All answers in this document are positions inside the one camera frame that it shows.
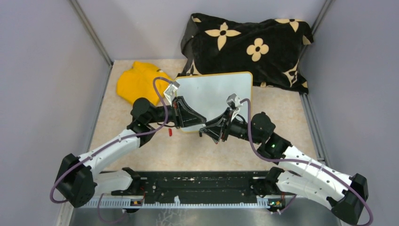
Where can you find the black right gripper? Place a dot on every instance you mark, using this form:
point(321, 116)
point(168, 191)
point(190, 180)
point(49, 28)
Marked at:
point(214, 129)

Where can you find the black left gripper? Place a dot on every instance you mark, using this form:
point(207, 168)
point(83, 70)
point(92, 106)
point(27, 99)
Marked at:
point(184, 115)

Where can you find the yellow-framed whiteboard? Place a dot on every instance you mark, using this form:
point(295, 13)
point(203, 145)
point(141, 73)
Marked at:
point(207, 94)

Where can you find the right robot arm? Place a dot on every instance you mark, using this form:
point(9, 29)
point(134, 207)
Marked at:
point(294, 172)

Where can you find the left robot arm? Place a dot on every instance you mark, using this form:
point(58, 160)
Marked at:
point(80, 178)

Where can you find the yellow folded cloth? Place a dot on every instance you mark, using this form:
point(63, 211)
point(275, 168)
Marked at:
point(137, 82)

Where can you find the black floral pillow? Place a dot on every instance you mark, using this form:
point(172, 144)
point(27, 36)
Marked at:
point(270, 50)

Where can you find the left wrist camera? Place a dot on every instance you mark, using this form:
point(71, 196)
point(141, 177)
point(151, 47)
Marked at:
point(171, 90)

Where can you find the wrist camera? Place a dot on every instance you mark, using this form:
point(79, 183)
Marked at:
point(171, 90)
point(234, 102)

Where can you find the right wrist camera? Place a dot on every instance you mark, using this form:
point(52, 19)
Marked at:
point(234, 102)

